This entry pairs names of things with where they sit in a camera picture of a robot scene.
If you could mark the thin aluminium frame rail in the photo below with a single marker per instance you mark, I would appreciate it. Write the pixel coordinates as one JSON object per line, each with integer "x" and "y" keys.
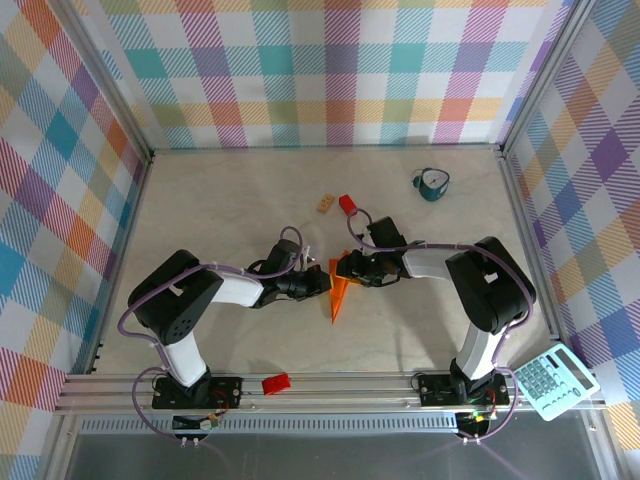
{"x": 325, "y": 148}

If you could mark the red rectangular block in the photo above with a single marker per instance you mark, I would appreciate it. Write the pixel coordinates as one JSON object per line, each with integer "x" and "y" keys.
{"x": 347, "y": 202}

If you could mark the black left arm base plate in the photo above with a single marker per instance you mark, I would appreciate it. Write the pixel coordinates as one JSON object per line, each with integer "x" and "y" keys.
{"x": 225, "y": 392}

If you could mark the light blue calculator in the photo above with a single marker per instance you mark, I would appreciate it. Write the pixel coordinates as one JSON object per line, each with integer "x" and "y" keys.
{"x": 555, "y": 382}

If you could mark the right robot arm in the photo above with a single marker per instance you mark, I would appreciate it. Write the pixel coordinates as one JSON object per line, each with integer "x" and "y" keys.
{"x": 425, "y": 262}

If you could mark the red toy brick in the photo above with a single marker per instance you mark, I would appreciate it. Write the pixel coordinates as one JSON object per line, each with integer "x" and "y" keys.
{"x": 276, "y": 385}

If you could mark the orange paper sheet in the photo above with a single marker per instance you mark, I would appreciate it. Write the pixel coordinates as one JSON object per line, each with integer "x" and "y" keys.
{"x": 339, "y": 295}

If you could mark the grey metal sheet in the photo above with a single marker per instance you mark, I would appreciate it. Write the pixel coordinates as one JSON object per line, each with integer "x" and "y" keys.
{"x": 325, "y": 460}

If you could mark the long aluminium frame rail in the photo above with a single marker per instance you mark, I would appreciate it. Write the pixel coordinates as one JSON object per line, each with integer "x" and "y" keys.
{"x": 350, "y": 395}

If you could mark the teal alarm clock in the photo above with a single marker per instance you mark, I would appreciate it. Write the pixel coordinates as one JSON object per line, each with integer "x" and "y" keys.
{"x": 431, "y": 186}

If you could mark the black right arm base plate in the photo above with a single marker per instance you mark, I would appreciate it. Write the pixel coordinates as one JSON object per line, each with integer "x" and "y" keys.
{"x": 435, "y": 390}

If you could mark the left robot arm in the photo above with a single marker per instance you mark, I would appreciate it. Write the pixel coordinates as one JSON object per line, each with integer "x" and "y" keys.
{"x": 235, "y": 290}

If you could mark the aluminium side rail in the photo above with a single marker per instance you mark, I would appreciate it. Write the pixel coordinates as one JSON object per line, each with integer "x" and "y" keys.
{"x": 125, "y": 250}
{"x": 534, "y": 250}

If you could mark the aluminium frame post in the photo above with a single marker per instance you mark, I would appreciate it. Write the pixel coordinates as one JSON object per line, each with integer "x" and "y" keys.
{"x": 113, "y": 87}
{"x": 544, "y": 75}

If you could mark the small wooden block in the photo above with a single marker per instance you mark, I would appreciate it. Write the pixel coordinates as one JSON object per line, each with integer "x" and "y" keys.
{"x": 325, "y": 203}

